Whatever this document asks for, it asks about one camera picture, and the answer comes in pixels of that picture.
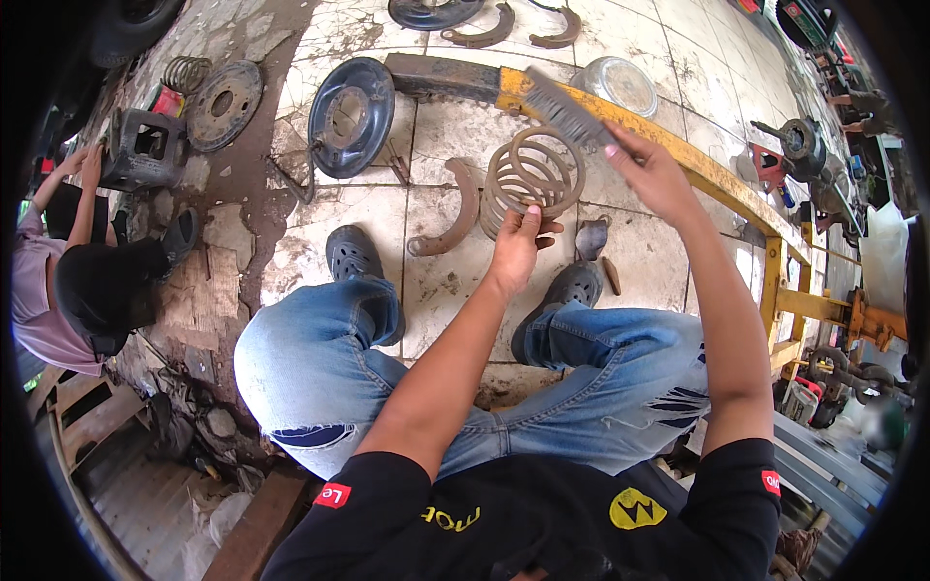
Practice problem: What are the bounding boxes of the red and white machine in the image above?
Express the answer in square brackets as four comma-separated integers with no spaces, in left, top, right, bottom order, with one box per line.
[781,374,826,427]

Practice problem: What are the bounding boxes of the rusty brake shoe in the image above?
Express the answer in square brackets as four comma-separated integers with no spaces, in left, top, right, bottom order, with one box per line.
[407,158,482,257]
[440,2,516,49]
[528,0,583,49]

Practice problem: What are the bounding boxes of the red metal bracket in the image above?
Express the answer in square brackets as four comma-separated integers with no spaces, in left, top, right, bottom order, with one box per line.
[748,141,790,194]

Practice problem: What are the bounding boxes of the rusty round brake plate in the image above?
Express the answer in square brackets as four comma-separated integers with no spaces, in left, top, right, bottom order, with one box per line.
[185,60,264,153]

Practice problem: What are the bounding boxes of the white plastic bag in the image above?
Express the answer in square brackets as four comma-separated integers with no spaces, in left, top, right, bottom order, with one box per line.
[182,490,252,581]

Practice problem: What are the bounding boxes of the worn wooden board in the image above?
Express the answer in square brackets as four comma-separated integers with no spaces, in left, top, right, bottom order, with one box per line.
[156,247,241,354]

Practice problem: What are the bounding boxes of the large rusty coil spring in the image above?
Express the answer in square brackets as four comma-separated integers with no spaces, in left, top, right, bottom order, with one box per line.
[480,125,588,242]

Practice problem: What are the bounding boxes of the person's body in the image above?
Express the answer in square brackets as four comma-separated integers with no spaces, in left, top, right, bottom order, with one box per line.
[260,378,784,581]

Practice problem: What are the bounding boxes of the grey axle hub assembly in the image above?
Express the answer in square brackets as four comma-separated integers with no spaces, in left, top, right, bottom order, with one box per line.
[750,116,853,219]

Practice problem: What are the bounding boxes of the dark brake backing plate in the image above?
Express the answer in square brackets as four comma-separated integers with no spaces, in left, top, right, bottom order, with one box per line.
[387,0,486,32]

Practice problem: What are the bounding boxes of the person's legs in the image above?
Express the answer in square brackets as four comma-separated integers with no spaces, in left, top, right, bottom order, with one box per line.
[234,224,712,482]

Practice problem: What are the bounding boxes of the silver metal hub cap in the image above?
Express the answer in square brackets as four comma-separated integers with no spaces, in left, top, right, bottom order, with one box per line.
[570,57,659,120]

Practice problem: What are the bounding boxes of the dark axle pipes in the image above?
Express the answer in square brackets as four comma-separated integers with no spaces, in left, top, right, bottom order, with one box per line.
[806,345,899,402]

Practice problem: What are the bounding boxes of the person's right hand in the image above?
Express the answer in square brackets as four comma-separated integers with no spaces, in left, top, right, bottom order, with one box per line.
[603,120,703,228]

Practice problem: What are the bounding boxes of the wooden beam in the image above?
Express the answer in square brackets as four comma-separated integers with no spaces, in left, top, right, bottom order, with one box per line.
[203,468,315,581]

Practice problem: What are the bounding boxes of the grey metal housing block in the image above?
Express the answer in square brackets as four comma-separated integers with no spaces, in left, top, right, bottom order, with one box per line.
[99,109,190,193]

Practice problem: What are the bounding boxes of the blue brake backing plate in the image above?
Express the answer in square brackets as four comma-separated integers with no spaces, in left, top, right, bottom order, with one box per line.
[307,57,397,180]

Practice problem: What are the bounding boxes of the small rusty clip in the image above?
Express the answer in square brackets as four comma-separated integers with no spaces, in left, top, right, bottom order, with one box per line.
[385,138,413,187]

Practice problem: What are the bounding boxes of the red can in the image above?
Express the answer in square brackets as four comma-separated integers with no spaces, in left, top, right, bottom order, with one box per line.
[149,83,186,119]

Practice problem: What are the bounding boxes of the grey metal beams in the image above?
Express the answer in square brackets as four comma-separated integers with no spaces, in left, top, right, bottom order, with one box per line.
[772,410,892,540]

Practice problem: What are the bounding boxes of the person's left hand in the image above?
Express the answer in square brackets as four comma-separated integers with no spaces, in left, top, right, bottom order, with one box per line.
[488,205,565,282]

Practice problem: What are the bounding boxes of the grey bent metal piece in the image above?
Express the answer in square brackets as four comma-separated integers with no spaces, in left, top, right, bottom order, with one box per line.
[574,216,611,262]

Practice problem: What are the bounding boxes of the black tire with label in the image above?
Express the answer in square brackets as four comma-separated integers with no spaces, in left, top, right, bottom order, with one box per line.
[774,0,841,52]

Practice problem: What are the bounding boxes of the white sack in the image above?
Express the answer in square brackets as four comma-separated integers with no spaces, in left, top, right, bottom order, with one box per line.
[859,202,910,315]

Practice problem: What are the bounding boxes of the wooden pallet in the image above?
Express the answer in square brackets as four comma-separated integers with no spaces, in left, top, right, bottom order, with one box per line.
[29,363,148,474]

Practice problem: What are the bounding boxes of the wire brush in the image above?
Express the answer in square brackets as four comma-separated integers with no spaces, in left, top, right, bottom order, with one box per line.
[525,67,620,151]

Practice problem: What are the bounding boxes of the small coil spring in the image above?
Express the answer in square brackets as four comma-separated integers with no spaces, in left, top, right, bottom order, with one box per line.
[161,56,213,96]

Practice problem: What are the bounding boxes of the yellow metal frame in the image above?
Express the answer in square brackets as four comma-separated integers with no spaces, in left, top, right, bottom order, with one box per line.
[385,52,909,380]

